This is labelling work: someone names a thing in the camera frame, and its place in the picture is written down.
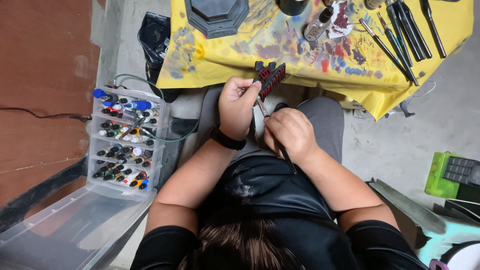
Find black handled paintbrush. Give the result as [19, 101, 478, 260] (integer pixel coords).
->
[255, 97, 298, 175]

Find black plastic bag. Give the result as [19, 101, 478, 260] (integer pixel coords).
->
[137, 12, 181, 104]

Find black cup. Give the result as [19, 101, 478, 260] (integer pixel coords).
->
[277, 0, 311, 17]

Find teal stool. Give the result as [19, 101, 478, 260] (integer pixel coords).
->
[367, 178, 480, 270]

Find large clear plastic bin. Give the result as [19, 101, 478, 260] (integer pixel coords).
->
[0, 183, 158, 270]

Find thin white cable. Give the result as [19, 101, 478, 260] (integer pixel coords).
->
[407, 80, 438, 108]

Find black handled tool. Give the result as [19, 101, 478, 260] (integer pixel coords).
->
[397, 0, 433, 60]
[419, 0, 448, 59]
[384, 0, 427, 63]

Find grey octagonal display base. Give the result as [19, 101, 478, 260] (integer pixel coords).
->
[184, 0, 250, 40]

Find person's left hand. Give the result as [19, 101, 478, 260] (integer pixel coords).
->
[218, 76, 262, 142]

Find green box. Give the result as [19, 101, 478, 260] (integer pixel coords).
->
[424, 151, 480, 200]

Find group of small paint bottles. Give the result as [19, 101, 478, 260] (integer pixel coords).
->
[92, 88, 160, 191]

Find clear bottle with black cap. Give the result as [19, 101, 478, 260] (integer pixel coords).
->
[303, 6, 335, 42]

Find red and black logo plaque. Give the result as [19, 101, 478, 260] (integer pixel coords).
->
[253, 61, 287, 103]

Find dark green handled paintbrush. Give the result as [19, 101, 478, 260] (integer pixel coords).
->
[376, 11, 420, 87]

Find paint-stained yellow paper sheet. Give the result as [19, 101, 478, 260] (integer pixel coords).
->
[155, 0, 475, 122]

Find black gridded device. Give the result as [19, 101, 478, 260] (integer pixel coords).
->
[441, 156, 480, 187]

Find white round container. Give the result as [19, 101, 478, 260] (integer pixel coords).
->
[439, 241, 480, 270]

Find person's grey trousers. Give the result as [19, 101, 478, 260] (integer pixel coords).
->
[195, 84, 345, 165]

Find white paper with red paint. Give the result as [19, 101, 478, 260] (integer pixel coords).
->
[328, 0, 354, 39]

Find black floor cable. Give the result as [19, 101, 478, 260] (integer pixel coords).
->
[0, 107, 91, 123]

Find clear plastic organizer box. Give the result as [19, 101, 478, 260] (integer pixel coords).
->
[86, 86, 168, 198]

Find silver airbrush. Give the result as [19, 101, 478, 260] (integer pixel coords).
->
[118, 116, 157, 142]

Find black wristwatch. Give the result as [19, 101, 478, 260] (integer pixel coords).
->
[209, 125, 247, 151]

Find person's right hand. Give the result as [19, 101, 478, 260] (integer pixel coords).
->
[263, 108, 320, 166]

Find green air hose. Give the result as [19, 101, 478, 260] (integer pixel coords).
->
[113, 74, 202, 143]

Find black shoe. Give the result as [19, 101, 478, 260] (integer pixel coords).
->
[170, 118, 200, 136]

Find person's black shirt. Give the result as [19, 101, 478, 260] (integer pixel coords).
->
[130, 154, 430, 270]

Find thin silver-ferrule paintbrush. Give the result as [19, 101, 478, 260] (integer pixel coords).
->
[359, 17, 413, 82]

